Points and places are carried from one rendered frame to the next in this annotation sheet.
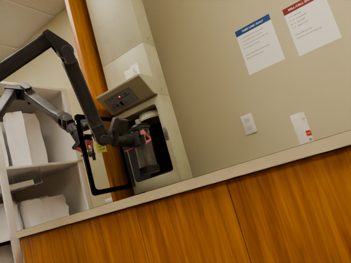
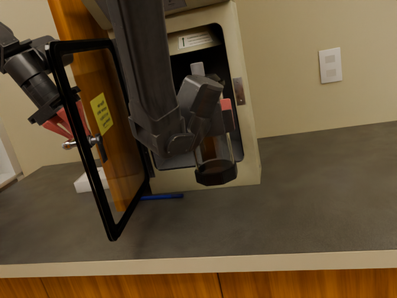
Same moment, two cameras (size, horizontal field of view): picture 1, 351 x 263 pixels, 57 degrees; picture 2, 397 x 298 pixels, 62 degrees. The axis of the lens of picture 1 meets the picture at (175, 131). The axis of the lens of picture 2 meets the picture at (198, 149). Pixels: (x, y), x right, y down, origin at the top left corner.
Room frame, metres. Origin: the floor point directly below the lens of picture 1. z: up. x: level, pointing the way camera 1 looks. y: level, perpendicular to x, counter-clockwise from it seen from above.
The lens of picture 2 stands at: (0.84, 0.40, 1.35)
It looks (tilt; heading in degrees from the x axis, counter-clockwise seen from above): 18 degrees down; 344
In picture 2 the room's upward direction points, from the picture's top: 12 degrees counter-clockwise
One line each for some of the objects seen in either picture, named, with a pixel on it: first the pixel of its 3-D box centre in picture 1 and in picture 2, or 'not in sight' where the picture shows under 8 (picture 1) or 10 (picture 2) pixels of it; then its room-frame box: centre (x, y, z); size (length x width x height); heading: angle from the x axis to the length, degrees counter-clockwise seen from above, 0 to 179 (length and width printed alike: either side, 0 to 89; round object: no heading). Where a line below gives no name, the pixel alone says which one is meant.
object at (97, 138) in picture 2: (92, 154); (98, 148); (1.50, 0.41, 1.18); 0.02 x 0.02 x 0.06; 64
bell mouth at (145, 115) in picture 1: (152, 116); (188, 40); (1.75, 0.10, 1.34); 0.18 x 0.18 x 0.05
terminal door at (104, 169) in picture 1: (104, 153); (110, 130); (1.61, 0.38, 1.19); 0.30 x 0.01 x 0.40; 154
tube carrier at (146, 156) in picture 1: (144, 148); (208, 129); (1.54, 0.17, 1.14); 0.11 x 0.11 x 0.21
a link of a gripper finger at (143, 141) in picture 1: (142, 139); (217, 115); (1.49, 0.16, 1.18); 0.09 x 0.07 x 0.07; 149
